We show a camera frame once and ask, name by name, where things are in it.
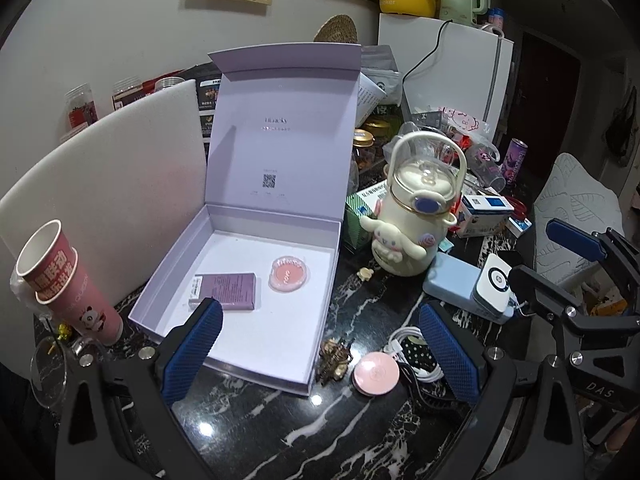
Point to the light blue power bank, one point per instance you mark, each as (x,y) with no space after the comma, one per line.
(450,275)

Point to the small purple box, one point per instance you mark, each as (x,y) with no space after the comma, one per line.
(225,290)

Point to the lavender gift box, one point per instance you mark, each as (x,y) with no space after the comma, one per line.
(280,110)

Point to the white quilted cushion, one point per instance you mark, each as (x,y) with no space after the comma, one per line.
(575,195)

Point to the clear cup purple print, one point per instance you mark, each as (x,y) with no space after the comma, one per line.
(485,165)

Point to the grey foil bag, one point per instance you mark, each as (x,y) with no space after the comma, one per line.
(382,67)

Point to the dark snack box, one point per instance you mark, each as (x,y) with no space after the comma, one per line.
(209,100)

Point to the red paper cup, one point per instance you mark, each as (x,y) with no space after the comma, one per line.
(45,265)

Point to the pink panda paper cup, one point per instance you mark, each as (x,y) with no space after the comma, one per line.
(92,315)

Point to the purple drink can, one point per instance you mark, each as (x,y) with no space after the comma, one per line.
(515,162)

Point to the gold hair claw clip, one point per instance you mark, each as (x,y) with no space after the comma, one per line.
(334,357)

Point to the white square charger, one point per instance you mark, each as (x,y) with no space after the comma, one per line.
(492,285)

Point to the pink printed plastic bag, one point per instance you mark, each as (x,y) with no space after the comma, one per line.
(462,117)

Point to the white fridge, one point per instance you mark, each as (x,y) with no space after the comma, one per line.
(450,70)

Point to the cream cartoon dog bottle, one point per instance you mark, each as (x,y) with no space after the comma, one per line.
(405,240)

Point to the small cream flower charm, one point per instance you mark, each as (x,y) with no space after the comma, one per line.
(365,274)

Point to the white foam board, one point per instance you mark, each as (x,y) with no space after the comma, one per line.
(100,185)

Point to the clear plastic snack jar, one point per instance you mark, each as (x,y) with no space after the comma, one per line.
(81,107)
(126,92)
(169,84)

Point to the green striped medicine box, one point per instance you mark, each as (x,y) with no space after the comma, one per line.
(362,210)

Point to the gold lid glass jar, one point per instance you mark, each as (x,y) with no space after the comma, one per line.
(363,147)

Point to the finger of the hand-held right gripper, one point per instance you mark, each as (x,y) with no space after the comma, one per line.
(537,285)
(572,237)

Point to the blue and white box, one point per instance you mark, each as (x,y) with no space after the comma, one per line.
(487,212)

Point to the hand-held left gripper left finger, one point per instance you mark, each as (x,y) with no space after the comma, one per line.
(195,345)

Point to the dark hanging bag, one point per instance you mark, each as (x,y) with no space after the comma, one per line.
(622,125)

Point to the pink blush compact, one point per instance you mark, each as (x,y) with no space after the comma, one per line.
(290,274)

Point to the black polka dot scrunchie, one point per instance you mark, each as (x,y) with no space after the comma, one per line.
(417,355)

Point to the woven straw fan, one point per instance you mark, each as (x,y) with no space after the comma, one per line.
(336,29)

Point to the clear glass cup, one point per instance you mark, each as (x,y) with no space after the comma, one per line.
(50,375)

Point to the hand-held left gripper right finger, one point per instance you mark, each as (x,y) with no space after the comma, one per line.
(446,351)

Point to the brown door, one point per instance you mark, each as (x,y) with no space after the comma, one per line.
(547,105)

